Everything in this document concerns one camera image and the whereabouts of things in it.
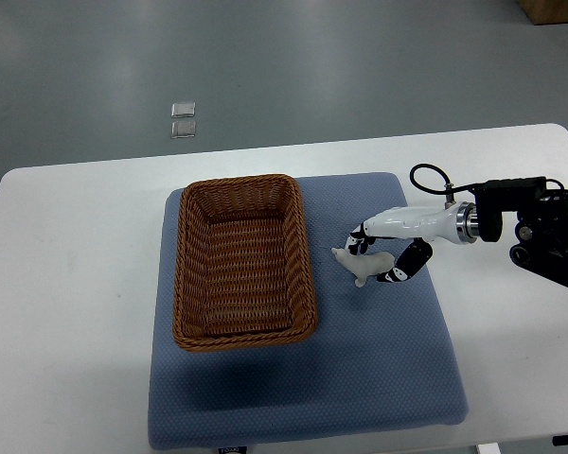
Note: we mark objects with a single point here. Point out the upper metal floor plate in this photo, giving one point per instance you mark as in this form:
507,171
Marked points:
183,109

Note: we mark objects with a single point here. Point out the metal floor plate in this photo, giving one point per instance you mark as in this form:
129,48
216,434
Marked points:
183,129
183,109

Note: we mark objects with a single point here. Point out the white bear figurine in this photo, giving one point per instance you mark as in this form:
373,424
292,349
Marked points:
363,266

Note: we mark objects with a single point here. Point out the blue quilted mat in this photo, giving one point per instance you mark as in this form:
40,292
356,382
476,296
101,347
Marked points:
381,357

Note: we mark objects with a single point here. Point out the brown wicker basket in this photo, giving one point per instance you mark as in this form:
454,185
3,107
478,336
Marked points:
243,275

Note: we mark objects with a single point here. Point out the lower metal floor plate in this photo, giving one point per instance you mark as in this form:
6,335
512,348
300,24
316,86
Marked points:
183,129

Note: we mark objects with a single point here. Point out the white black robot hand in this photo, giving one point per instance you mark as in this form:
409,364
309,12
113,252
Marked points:
421,225

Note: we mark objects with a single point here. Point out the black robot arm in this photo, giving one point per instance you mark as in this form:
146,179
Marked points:
542,223

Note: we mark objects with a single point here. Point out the cardboard box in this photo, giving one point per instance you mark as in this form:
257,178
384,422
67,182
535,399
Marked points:
545,12

